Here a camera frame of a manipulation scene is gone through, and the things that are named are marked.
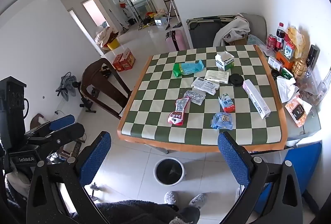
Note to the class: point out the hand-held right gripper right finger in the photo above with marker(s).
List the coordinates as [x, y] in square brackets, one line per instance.
[232, 159]

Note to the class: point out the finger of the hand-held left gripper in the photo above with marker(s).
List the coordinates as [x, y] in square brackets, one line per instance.
[66, 133]
[63, 120]

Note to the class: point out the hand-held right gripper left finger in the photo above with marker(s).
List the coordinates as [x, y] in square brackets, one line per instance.
[96, 159]

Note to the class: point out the round trash bin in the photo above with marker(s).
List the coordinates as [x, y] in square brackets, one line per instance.
[169, 171]

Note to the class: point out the black round lid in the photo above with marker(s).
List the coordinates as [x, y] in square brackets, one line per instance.
[236, 80]

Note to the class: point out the white green medicine box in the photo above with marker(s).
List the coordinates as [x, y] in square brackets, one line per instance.
[225, 62]

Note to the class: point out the brown bag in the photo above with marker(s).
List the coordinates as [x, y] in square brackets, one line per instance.
[38, 120]

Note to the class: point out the small dumbbell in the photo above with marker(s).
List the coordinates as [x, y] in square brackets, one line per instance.
[94, 191]

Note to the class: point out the grey umbrella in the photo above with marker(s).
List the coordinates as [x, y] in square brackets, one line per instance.
[66, 87]

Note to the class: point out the blue tissue packet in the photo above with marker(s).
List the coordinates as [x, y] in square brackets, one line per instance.
[222, 121]

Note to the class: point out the grey slipper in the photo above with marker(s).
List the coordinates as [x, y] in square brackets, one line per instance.
[170, 197]
[197, 200]

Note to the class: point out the dark wooden chair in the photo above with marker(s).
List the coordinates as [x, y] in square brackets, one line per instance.
[103, 84]

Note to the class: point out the small red blue carton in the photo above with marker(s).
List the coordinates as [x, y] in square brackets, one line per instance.
[227, 104]

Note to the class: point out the long white toothpaste box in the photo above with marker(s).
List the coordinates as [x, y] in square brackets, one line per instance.
[256, 98]

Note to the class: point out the red snack packet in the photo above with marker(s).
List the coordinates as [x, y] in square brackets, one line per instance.
[177, 114]

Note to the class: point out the silver blister pack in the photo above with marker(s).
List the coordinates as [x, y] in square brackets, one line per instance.
[195, 97]

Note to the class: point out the person's legs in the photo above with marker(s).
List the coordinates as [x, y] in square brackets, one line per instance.
[144, 213]

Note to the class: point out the green white checkered tablecloth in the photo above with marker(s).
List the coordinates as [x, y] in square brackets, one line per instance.
[155, 115]

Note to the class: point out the flat white pill box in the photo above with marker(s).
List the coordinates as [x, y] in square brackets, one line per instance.
[205, 85]

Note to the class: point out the white leaflet packet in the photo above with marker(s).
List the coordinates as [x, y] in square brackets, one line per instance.
[216, 76]

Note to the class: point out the white crumpled tissue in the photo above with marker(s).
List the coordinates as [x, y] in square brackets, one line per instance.
[285, 88]

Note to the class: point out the red carton with white flap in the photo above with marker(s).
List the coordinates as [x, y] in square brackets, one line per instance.
[128, 60]

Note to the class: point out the yellow bin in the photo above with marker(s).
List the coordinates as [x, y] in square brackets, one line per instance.
[113, 44]

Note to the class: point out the pile of beige clothes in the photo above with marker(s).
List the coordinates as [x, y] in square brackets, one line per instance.
[104, 35]

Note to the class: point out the green blue wipes packet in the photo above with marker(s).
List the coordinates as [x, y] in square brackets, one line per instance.
[187, 69]

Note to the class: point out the white labelled small box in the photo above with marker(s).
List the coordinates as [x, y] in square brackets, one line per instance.
[275, 63]

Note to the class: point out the clear plastic bag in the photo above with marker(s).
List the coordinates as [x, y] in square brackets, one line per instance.
[309, 84]

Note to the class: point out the orange box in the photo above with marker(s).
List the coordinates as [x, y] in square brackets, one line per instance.
[283, 58]

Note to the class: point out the golden jar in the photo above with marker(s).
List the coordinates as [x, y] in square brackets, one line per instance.
[300, 67]

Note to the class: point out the clear glass bottle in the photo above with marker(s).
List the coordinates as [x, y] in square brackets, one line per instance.
[323, 89]

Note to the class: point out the light blue plastic bag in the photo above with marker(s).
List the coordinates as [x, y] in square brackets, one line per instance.
[256, 40]

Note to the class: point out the blue white carton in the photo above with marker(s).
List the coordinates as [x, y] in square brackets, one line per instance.
[289, 51]

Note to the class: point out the red drink can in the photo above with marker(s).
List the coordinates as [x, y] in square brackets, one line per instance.
[271, 42]

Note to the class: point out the white clothing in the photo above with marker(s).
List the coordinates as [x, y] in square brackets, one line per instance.
[236, 29]

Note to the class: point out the dark folding bed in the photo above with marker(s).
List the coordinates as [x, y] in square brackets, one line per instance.
[204, 31]

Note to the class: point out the black box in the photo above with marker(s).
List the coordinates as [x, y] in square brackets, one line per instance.
[313, 56]

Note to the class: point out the cola bottle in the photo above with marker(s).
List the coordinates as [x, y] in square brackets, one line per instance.
[280, 36]

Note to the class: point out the pink suitcase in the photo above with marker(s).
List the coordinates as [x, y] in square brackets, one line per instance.
[177, 39]

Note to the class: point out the grey padded chair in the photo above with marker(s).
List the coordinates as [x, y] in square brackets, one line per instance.
[258, 26]

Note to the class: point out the black coat rack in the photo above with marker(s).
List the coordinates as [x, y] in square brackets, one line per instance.
[130, 1]

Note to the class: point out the yellow bread bag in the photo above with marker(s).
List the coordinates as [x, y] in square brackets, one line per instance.
[296, 38]

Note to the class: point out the metal ladder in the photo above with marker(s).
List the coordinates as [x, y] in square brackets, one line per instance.
[172, 12]

